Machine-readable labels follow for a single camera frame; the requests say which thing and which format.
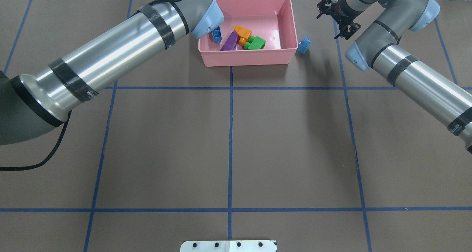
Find orange sloped toy block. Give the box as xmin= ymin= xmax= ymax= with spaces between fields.
xmin=234 ymin=25 xmax=252 ymax=48

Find small blue toy block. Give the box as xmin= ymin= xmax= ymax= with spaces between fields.
xmin=297 ymin=37 xmax=311 ymax=54

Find green toy block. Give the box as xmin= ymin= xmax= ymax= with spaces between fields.
xmin=242 ymin=36 xmax=266 ymax=50

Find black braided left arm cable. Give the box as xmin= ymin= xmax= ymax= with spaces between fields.
xmin=0 ymin=112 xmax=72 ymax=171

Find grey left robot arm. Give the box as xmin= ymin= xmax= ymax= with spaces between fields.
xmin=0 ymin=0 xmax=224 ymax=145

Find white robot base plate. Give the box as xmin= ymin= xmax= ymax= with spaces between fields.
xmin=180 ymin=240 xmax=278 ymax=252

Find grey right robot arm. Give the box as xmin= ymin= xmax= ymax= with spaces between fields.
xmin=335 ymin=0 xmax=472 ymax=151

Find purple sloped toy block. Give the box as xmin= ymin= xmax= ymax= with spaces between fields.
xmin=220 ymin=31 xmax=238 ymax=52

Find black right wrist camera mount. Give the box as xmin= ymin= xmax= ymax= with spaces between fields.
xmin=316 ymin=0 xmax=361 ymax=40

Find pink plastic box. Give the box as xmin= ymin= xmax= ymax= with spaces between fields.
xmin=198 ymin=0 xmax=298 ymax=67

